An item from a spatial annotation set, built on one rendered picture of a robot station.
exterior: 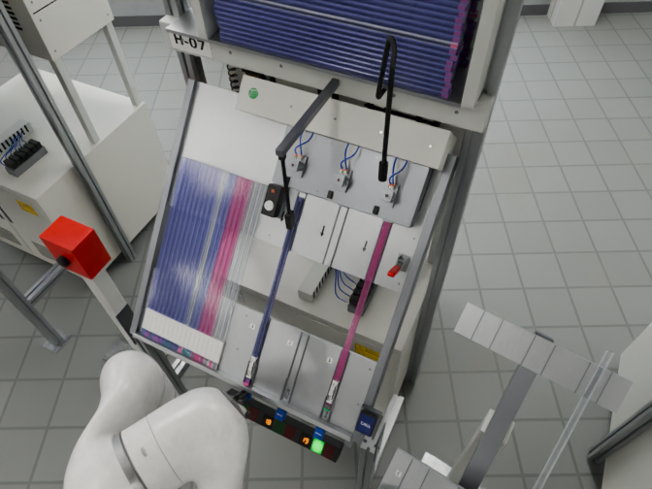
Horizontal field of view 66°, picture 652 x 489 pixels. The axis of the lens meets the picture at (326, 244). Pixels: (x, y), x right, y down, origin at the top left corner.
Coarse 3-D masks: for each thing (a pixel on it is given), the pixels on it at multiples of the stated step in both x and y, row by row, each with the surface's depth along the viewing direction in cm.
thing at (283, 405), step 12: (144, 336) 140; (168, 348) 137; (192, 360) 135; (216, 372) 133; (240, 384) 130; (264, 396) 128; (288, 408) 126; (300, 408) 127; (312, 420) 124; (324, 420) 125; (336, 432) 122; (348, 432) 123
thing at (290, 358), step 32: (256, 320) 129; (224, 352) 133; (288, 352) 127; (320, 352) 124; (352, 352) 122; (256, 384) 131; (288, 384) 128; (320, 384) 125; (352, 384) 122; (320, 416) 126; (352, 416) 123
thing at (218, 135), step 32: (224, 96) 127; (192, 128) 131; (224, 128) 128; (256, 128) 125; (224, 160) 128; (256, 160) 125; (320, 224) 121; (352, 224) 119; (416, 224) 114; (320, 256) 122; (352, 256) 119; (384, 256) 117
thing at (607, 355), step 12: (600, 372) 99; (588, 384) 99; (588, 396) 99; (576, 408) 100; (576, 420) 100; (564, 432) 101; (564, 444) 101; (552, 456) 101; (552, 468) 101; (540, 480) 102
